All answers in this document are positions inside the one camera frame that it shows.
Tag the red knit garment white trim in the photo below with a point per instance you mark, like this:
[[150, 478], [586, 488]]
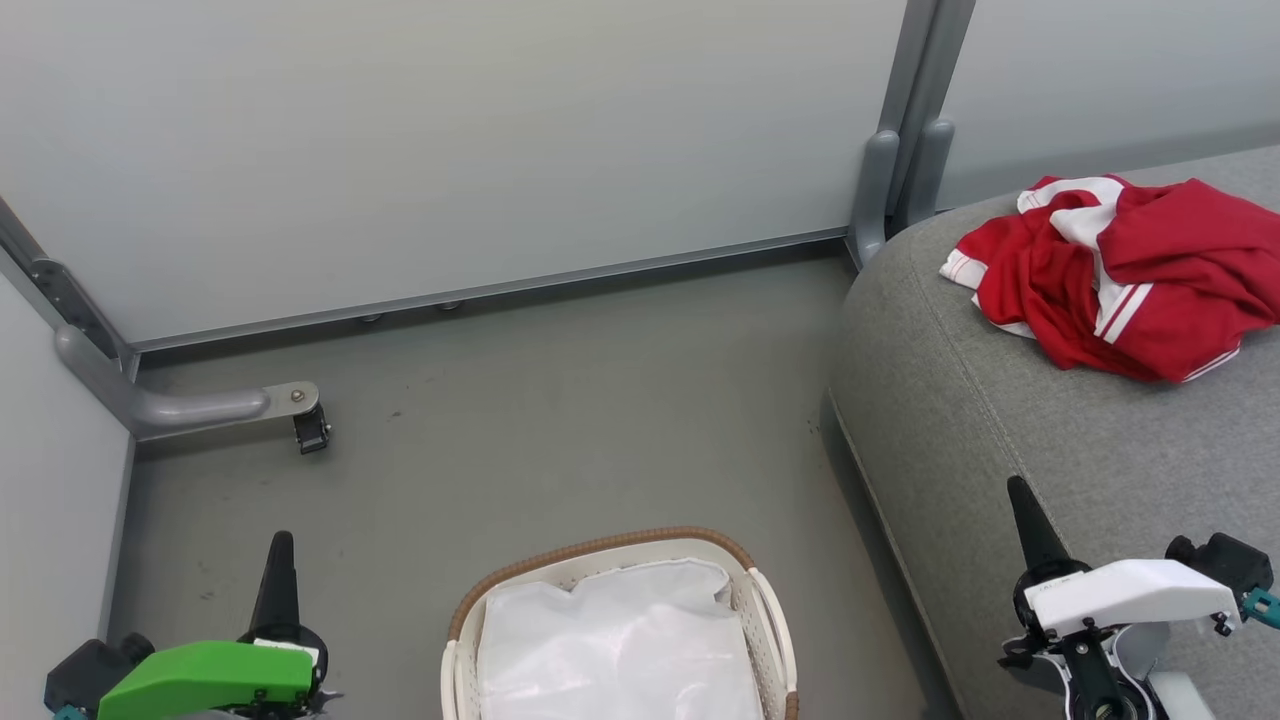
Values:
[[1150, 270]]

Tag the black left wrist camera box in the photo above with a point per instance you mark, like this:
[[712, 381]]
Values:
[[90, 670]]

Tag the grey partition base rail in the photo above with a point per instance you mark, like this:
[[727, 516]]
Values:
[[500, 290]]

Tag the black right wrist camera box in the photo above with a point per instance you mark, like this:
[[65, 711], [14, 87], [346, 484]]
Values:
[[1225, 562]]

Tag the grey partition foot with caster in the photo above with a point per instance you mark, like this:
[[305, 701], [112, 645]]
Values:
[[190, 408]]

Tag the white cloth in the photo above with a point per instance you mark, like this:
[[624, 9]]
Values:
[[620, 650]]

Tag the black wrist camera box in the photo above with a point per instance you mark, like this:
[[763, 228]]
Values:
[[90, 670], [1225, 562]]

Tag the grey metal partition post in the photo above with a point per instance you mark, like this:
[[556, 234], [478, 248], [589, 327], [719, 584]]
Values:
[[905, 130]]

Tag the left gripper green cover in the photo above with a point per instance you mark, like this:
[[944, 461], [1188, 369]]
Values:
[[210, 675]]

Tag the grey fabric sofa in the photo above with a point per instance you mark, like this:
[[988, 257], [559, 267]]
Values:
[[1000, 450]]

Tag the white basket brown rim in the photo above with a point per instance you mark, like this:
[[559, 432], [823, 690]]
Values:
[[770, 620]]

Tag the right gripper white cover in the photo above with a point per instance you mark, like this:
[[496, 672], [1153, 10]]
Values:
[[1130, 595]]

